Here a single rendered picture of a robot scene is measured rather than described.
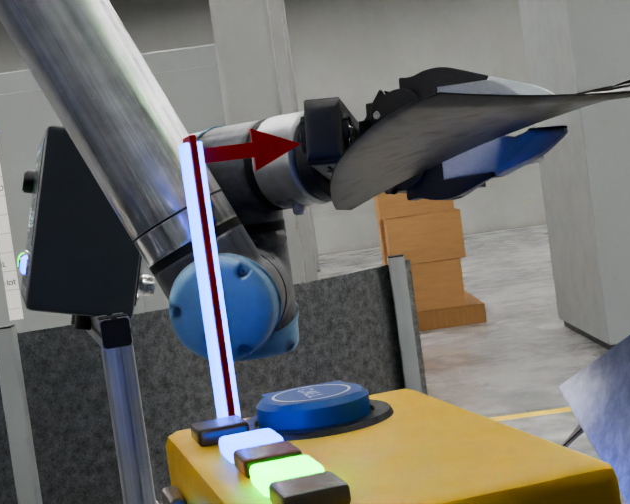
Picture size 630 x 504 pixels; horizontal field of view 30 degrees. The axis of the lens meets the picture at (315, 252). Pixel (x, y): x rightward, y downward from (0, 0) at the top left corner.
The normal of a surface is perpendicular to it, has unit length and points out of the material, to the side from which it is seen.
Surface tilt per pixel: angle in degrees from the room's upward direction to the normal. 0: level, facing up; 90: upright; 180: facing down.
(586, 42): 90
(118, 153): 95
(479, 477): 0
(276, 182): 115
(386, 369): 90
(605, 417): 55
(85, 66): 88
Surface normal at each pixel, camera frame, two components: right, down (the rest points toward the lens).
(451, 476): -0.14, -0.99
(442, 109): 0.14, 0.98
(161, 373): 0.44, -0.01
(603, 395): -0.59, -0.46
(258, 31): 0.00, 0.05
